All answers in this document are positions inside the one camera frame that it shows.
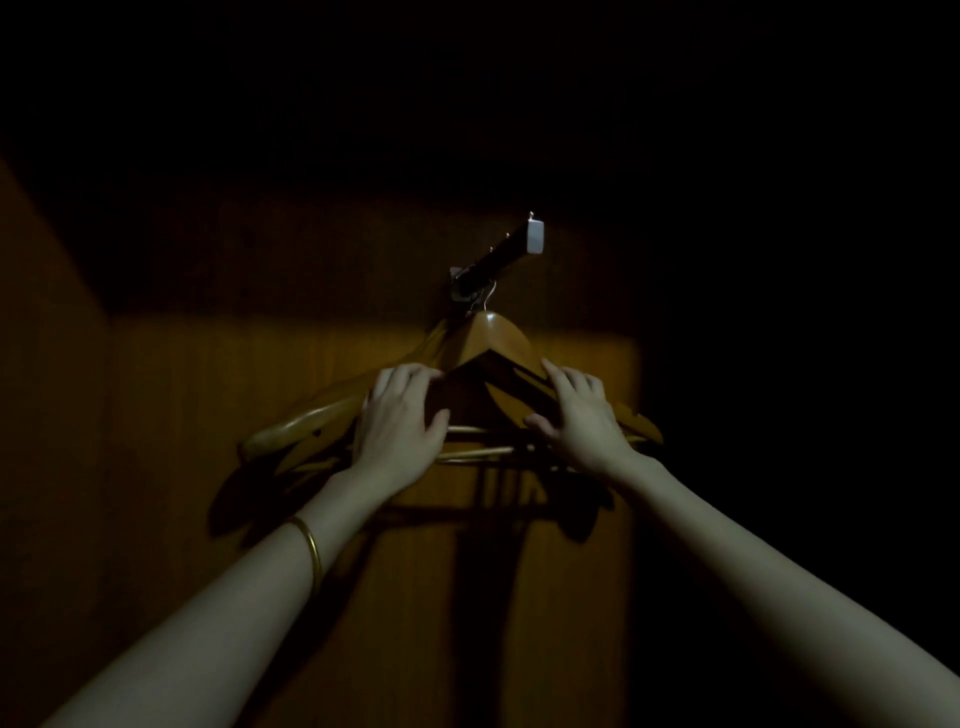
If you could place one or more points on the person's left forearm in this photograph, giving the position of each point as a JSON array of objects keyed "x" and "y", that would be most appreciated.
[{"x": 217, "y": 630}]

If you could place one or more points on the metal wardrobe hook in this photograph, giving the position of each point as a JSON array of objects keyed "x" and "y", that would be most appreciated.
[{"x": 491, "y": 259}]

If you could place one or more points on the person's left hand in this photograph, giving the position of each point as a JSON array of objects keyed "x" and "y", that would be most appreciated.
[{"x": 394, "y": 435}]

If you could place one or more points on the person's right hand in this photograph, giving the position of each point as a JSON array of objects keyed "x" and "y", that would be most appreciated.
[{"x": 589, "y": 431}]

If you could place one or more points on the brown wooden wardrobe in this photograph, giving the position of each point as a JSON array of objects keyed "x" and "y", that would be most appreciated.
[{"x": 187, "y": 450}]

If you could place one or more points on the person's right forearm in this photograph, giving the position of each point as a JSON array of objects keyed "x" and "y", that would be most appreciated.
[{"x": 787, "y": 585}]

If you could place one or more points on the small white tag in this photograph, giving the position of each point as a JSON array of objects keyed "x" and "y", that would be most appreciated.
[{"x": 535, "y": 236}]

